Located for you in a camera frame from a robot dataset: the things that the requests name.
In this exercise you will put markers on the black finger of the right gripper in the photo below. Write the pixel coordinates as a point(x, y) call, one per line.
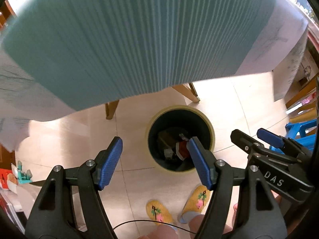
point(250, 146)

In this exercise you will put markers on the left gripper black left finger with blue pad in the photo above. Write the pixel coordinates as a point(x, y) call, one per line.
point(69, 205)

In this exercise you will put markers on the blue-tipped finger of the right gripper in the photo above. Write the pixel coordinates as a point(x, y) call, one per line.
point(301, 147)

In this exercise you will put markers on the yellow rimmed black trash bin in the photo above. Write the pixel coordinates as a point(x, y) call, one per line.
point(169, 132)

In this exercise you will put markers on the blue plastic stool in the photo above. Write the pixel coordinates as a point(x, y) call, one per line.
point(303, 132)

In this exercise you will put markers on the right yellow embroidered slipper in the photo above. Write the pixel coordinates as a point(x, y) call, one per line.
point(195, 204)

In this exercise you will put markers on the yellow embroidered slipper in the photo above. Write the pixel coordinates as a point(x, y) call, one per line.
point(195, 204)
point(158, 213)

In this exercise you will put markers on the teal white bottle pack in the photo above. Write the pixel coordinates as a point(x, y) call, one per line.
point(21, 176)

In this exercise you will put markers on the left yellow embroidered slipper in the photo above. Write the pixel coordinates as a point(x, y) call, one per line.
point(158, 213)

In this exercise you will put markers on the white patterned tablecloth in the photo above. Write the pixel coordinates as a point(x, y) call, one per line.
point(271, 42)

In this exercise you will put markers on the teal table runner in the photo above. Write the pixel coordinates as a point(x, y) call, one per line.
point(139, 37)

